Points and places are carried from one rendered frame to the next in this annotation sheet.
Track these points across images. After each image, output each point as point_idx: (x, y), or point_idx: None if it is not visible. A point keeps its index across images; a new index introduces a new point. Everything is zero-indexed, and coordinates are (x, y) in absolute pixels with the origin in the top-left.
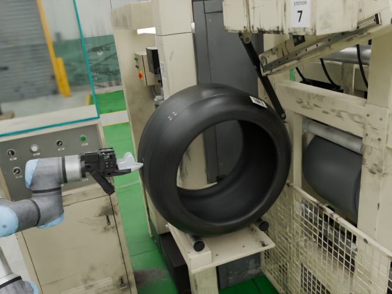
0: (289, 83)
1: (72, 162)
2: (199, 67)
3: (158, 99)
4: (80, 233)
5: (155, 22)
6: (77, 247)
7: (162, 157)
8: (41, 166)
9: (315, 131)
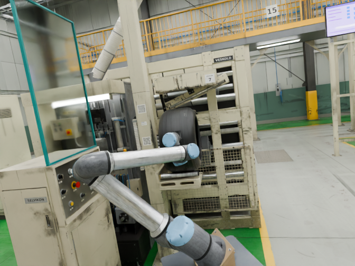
0: None
1: (176, 133)
2: (129, 114)
3: (101, 138)
4: (99, 234)
5: (134, 86)
6: (99, 247)
7: (192, 129)
8: (174, 134)
9: None
